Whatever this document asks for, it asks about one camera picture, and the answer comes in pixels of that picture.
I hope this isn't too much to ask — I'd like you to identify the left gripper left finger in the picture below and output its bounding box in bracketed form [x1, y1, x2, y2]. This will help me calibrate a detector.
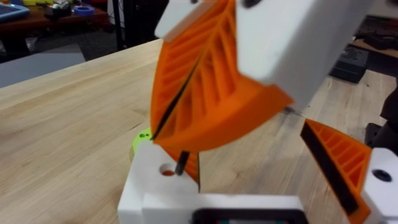
[118, 139, 201, 224]

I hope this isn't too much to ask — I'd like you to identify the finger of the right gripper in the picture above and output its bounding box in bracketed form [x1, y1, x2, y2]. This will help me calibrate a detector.
[152, 0, 376, 153]
[150, 0, 229, 140]

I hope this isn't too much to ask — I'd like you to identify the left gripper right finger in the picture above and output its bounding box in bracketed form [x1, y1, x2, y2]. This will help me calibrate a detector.
[299, 118, 398, 224]

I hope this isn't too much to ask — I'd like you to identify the black screw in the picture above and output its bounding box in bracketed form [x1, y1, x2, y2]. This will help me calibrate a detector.
[175, 151, 191, 176]

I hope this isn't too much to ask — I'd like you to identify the green disc with holes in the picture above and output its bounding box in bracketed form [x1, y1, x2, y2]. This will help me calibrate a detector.
[132, 127, 154, 155]

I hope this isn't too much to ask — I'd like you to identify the black upright pole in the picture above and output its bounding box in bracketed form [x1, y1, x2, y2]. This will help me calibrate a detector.
[111, 0, 126, 51]

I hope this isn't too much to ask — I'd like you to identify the black box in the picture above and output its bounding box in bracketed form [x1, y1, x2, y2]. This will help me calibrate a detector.
[328, 46, 370, 84]

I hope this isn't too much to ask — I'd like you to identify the blue tape roll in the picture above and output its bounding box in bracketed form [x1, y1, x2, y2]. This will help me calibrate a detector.
[73, 5, 96, 17]

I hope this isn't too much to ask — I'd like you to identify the heap of black tools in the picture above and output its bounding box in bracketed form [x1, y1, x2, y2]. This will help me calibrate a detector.
[42, 0, 72, 19]

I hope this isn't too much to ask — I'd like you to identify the dark wooden side table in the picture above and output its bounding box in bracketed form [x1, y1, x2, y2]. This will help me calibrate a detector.
[0, 2, 110, 58]

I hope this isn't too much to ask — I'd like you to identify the blue tray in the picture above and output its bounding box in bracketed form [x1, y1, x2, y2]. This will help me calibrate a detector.
[0, 2, 31, 23]

